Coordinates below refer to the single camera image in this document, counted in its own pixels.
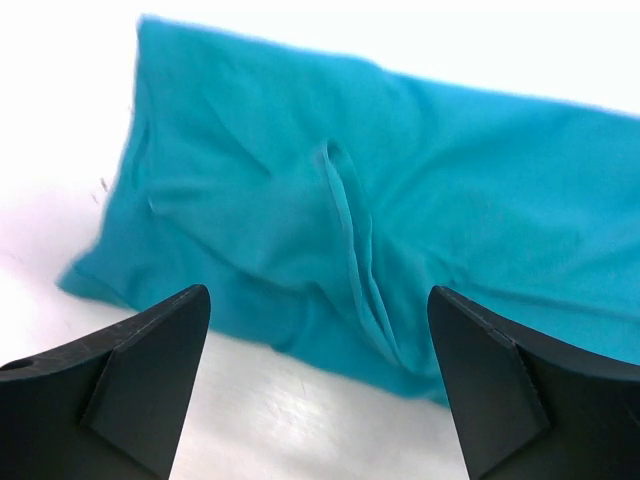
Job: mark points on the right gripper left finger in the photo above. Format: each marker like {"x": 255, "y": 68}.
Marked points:
{"x": 109, "y": 405}

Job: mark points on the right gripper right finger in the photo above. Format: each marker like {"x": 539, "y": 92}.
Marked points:
{"x": 528, "y": 406}

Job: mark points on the teal t shirt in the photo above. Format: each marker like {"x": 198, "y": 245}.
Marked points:
{"x": 320, "y": 198}

